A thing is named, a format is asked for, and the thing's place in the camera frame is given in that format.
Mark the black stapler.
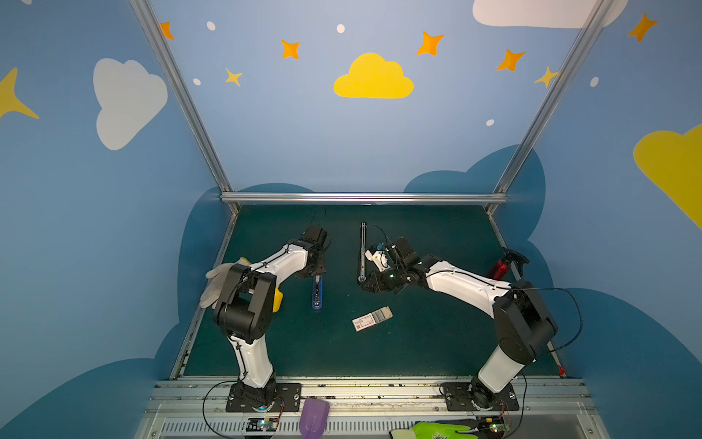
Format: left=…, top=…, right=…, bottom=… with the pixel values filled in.
left=358, top=221, right=367, bottom=284

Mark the red white staple box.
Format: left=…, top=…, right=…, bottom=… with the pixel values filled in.
left=352, top=307, right=393, bottom=332

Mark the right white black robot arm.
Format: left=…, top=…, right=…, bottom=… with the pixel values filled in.
left=358, top=257, right=558, bottom=410

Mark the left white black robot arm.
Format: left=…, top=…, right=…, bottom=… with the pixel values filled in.
left=199, top=239, right=325, bottom=410

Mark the yellow plastic scoop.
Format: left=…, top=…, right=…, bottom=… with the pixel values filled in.
left=272, top=287, right=283, bottom=313

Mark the white knit work glove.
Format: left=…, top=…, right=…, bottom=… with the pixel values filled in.
left=199, top=257, right=252, bottom=309

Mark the red spray bottle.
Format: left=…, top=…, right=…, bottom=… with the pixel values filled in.
left=486, top=247, right=530, bottom=280

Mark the green work glove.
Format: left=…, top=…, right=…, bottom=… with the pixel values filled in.
left=389, top=422, right=478, bottom=439

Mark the left green circuit board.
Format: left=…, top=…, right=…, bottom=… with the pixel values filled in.
left=245, top=417, right=279, bottom=433

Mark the green circuit board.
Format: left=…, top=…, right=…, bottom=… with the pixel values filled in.
left=475, top=417, right=509, bottom=438
left=245, top=417, right=279, bottom=433

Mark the right green circuit board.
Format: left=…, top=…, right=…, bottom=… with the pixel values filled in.
left=475, top=417, right=509, bottom=438

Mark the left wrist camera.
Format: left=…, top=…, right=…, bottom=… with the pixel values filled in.
left=301, top=225, right=327, bottom=250

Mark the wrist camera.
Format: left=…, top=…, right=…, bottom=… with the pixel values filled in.
left=301, top=225, right=327, bottom=250
left=389, top=237, right=420, bottom=267

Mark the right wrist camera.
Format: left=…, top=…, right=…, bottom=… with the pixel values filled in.
left=389, top=237, right=420, bottom=267

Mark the aluminium frame rear crossbar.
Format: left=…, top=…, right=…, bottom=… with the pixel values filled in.
left=220, top=191, right=508, bottom=205

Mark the aluminium frame right post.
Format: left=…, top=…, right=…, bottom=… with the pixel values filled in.
left=486, top=0, right=615, bottom=218

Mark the aluminium frame post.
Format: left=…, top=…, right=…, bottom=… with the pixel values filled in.
left=129, top=0, right=232, bottom=195
left=486, top=0, right=615, bottom=218

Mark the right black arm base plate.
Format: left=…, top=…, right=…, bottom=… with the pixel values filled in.
left=440, top=382, right=520, bottom=412

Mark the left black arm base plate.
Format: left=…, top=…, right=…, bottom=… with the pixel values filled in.
left=225, top=382, right=302, bottom=413

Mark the aluminium front rail bed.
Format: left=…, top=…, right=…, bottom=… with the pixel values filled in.
left=135, top=376, right=609, bottom=438

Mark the aluminium frame left post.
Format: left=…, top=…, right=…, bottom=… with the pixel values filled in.
left=129, top=0, right=232, bottom=195

